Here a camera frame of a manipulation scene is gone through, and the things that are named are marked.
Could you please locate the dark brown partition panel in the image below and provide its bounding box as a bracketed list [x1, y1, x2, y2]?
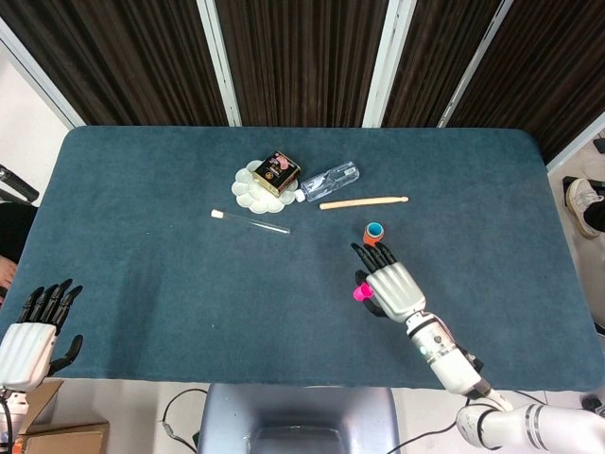
[198, 0, 417, 128]
[363, 0, 511, 129]
[439, 0, 605, 165]
[0, 0, 242, 128]

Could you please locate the white sneaker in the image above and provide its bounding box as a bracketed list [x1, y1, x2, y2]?
[565, 177, 605, 238]

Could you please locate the black cable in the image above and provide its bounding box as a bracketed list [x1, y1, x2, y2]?
[160, 388, 212, 454]

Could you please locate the cardboard box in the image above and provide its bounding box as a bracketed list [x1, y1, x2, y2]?
[18, 377, 111, 454]

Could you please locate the person in dark clothes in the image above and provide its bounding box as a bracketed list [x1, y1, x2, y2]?
[0, 201, 38, 306]

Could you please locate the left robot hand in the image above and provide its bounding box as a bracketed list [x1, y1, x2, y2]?
[0, 278, 84, 392]

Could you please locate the orange plastic cup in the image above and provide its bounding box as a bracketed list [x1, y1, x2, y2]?
[362, 221, 385, 247]

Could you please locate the black and gold tin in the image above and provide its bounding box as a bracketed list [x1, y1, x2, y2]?
[250, 149, 303, 196]

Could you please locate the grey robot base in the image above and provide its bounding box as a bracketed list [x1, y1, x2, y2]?
[197, 382, 401, 454]

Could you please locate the glass test tube white stopper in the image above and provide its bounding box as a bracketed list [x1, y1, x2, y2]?
[210, 208, 291, 236]

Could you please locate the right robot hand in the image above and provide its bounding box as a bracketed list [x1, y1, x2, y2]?
[350, 242, 427, 324]

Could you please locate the white flower-shaped palette dish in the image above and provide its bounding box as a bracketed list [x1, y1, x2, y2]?
[230, 159, 299, 214]

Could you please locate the clear plastic water bottle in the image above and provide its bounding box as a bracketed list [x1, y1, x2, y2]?
[293, 161, 360, 203]

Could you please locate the black cylindrical object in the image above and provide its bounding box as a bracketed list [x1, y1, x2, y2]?
[0, 165, 40, 202]

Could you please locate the teal table cloth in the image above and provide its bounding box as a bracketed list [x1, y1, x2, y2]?
[35, 125, 599, 393]

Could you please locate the wooden stick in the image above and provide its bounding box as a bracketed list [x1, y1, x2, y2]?
[319, 195, 409, 211]

